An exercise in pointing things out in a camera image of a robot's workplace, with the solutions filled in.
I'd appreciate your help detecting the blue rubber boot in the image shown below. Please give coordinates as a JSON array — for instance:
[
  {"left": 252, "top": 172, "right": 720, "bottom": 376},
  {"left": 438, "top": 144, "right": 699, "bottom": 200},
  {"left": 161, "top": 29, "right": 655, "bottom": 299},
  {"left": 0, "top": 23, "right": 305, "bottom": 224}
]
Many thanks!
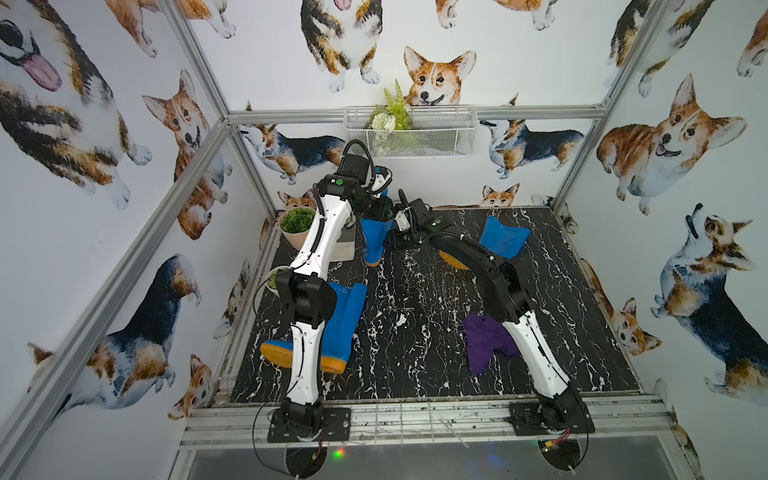
[
  {"left": 360, "top": 189, "right": 395, "bottom": 267},
  {"left": 260, "top": 282, "right": 367, "bottom": 374},
  {"left": 444, "top": 215, "right": 531, "bottom": 260}
]

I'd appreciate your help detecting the purple cloth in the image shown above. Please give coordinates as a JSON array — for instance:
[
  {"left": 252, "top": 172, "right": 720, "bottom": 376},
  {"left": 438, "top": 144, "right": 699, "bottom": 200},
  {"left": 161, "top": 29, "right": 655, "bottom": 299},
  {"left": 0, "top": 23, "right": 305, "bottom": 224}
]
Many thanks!
[{"left": 462, "top": 314, "right": 520, "bottom": 376}]

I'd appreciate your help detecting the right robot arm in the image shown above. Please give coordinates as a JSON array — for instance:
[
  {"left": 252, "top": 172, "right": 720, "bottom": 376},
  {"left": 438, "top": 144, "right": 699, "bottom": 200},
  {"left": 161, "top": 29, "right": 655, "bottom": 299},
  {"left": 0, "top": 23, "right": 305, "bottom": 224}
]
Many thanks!
[{"left": 386, "top": 191, "right": 594, "bottom": 434}]

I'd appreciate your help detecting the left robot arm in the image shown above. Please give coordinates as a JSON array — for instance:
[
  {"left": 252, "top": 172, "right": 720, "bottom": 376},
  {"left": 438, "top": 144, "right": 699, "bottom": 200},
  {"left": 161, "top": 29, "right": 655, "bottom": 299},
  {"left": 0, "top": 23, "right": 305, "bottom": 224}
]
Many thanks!
[{"left": 276, "top": 152, "right": 391, "bottom": 440}]

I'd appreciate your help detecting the blue rubber boot back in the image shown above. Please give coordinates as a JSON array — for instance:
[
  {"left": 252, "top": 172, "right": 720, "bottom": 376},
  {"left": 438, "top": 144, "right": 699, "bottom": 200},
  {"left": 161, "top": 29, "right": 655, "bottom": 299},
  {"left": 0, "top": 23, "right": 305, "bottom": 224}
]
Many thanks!
[{"left": 444, "top": 215, "right": 531, "bottom": 260}]

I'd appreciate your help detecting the green plant in pink pot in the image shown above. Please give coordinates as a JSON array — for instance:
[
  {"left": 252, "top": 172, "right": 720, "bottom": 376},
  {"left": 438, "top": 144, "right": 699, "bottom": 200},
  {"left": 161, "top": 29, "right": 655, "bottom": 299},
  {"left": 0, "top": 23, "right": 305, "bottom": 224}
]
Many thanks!
[{"left": 280, "top": 207, "right": 316, "bottom": 234}]

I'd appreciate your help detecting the fern with white flower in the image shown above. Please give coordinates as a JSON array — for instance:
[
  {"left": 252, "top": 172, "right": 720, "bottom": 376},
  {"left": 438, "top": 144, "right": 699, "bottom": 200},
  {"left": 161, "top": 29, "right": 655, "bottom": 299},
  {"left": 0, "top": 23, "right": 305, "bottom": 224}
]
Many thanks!
[{"left": 367, "top": 81, "right": 412, "bottom": 156}]

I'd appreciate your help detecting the pink ribbed plant pot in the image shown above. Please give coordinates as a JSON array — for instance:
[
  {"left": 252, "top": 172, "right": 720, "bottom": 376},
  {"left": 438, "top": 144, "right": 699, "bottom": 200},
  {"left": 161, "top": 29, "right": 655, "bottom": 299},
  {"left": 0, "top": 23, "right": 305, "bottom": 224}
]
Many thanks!
[{"left": 279, "top": 211, "right": 310, "bottom": 250}]

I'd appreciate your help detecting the small white plant pot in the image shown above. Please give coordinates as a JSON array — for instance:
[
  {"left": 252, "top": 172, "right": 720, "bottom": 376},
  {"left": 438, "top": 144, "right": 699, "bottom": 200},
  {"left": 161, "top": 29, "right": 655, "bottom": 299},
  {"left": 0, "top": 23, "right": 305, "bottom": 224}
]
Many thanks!
[{"left": 265, "top": 266, "right": 285, "bottom": 295}]

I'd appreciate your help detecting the white wire wall basket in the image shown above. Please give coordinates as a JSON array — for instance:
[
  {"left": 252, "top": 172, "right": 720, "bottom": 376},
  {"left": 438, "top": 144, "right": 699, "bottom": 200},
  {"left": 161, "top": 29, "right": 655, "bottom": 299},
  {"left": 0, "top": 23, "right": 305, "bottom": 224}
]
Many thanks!
[{"left": 343, "top": 106, "right": 479, "bottom": 158}]

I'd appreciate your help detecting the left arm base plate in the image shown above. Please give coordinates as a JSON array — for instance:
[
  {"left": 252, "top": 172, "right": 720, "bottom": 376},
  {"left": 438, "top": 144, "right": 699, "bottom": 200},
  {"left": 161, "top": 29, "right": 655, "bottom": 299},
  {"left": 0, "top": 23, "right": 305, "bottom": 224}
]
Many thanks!
[{"left": 267, "top": 406, "right": 352, "bottom": 444}]

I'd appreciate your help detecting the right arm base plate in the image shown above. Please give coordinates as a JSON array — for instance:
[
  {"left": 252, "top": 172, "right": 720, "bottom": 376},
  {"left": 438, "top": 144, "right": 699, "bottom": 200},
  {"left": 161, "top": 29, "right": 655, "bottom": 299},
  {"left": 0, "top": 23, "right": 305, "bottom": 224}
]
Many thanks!
[{"left": 506, "top": 402, "right": 596, "bottom": 436}]

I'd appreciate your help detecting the aluminium front rail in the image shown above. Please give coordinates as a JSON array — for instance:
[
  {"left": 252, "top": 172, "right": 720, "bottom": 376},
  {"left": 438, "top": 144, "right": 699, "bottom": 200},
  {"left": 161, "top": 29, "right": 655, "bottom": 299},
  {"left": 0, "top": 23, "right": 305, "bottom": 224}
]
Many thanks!
[{"left": 179, "top": 395, "right": 674, "bottom": 451}]

